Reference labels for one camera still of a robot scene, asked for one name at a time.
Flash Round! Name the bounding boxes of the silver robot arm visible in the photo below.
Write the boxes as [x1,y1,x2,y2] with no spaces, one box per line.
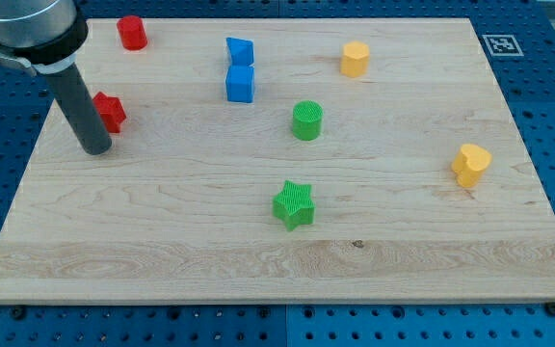
[0,0,112,155]

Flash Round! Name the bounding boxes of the blue triangular block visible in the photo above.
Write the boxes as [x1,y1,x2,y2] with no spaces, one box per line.
[225,37,254,67]

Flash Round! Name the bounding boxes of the yellow hexagon block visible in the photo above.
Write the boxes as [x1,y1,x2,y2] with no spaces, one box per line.
[340,40,370,78]

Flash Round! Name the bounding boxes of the red cylinder block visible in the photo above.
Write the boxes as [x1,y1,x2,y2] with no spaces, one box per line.
[117,15,148,51]

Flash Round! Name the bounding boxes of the green star block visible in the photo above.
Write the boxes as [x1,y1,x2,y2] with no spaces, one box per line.
[272,180,315,231]

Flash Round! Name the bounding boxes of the blue cube block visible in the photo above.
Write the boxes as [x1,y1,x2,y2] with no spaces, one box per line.
[225,66,254,103]

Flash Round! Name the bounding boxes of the white fiducial marker tag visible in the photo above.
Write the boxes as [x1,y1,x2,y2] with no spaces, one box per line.
[482,34,523,57]

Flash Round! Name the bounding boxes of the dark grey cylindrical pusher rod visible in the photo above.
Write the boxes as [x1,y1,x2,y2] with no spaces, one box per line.
[43,64,112,155]

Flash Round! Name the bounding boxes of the wooden board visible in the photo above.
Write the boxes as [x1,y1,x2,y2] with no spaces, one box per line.
[0,18,555,306]

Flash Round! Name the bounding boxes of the red star block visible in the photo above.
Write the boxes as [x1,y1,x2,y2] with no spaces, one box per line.
[92,92,126,133]

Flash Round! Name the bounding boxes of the yellow heart block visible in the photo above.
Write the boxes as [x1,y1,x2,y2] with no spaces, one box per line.
[451,144,492,188]

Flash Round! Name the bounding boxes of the green cylinder block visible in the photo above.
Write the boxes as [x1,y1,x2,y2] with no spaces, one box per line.
[292,100,324,141]

